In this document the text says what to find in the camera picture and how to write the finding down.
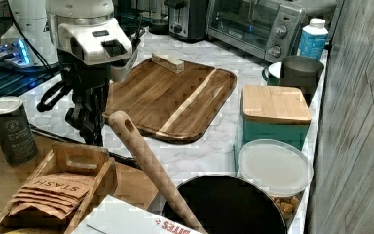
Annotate white cardboard snack box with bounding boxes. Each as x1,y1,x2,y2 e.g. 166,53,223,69
71,195,201,234

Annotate wooden tea bag caddy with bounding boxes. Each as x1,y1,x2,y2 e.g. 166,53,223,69
0,142,117,234

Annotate dark cylindrical spice canister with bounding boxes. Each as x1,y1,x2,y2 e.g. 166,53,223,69
0,96,38,166

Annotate clear plastic container with lid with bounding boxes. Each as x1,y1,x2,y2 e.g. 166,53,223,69
235,139,314,220

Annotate teal box with bamboo lid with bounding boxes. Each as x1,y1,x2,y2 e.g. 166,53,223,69
238,84,312,150

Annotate grey metal cup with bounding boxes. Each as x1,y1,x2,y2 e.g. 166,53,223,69
280,55,324,104

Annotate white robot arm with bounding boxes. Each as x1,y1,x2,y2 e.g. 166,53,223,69
1,0,139,146

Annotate dark wooden cutting board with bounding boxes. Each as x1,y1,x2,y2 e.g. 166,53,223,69
103,59,237,144

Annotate blue white plastic bottle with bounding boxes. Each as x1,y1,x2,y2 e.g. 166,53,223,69
298,18,328,60

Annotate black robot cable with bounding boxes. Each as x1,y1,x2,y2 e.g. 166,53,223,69
5,0,76,113

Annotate black silver toaster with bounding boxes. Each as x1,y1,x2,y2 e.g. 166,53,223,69
164,0,209,41

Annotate wooden utensil handle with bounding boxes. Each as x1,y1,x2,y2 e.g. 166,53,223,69
108,111,208,234

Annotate silver toaster oven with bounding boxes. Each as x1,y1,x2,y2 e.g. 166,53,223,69
206,0,306,62

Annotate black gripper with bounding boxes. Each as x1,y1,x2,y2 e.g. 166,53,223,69
57,49,110,146

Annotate small wooden block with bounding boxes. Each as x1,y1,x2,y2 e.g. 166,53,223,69
152,53,184,74

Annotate brown Stash tea packets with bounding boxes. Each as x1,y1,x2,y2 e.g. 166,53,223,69
9,173,94,220

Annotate black round pot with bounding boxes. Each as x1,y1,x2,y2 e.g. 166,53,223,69
178,175,287,234

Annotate teal white mug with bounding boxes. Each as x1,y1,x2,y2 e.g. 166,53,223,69
262,62,282,86

